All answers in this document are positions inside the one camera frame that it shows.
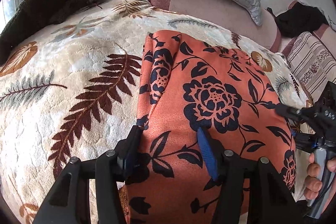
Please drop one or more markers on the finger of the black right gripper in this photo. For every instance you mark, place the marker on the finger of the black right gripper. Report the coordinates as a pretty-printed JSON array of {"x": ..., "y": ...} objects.
[
  {"x": 287, "y": 111},
  {"x": 305, "y": 142}
]

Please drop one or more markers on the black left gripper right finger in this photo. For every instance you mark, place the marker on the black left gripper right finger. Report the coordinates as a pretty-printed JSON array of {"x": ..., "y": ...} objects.
[{"x": 270, "y": 201}]

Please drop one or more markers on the black garment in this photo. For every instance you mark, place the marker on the black garment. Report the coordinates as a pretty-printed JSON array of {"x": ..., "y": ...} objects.
[{"x": 300, "y": 18}]

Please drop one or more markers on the striped floral pillow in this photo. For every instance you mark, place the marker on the striped floral pillow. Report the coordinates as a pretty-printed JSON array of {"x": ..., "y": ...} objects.
[{"x": 311, "y": 63}]

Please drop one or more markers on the cream leaf-pattern fleece blanket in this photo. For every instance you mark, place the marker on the cream leaf-pattern fleece blanket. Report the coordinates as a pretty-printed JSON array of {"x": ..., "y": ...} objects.
[{"x": 72, "y": 90}]

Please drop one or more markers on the orange floral cloth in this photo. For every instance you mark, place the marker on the orange floral cloth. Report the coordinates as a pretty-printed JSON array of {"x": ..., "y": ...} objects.
[{"x": 186, "y": 84}]

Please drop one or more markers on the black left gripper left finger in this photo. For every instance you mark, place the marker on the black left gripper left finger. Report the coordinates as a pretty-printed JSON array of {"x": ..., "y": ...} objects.
[{"x": 68, "y": 199}]

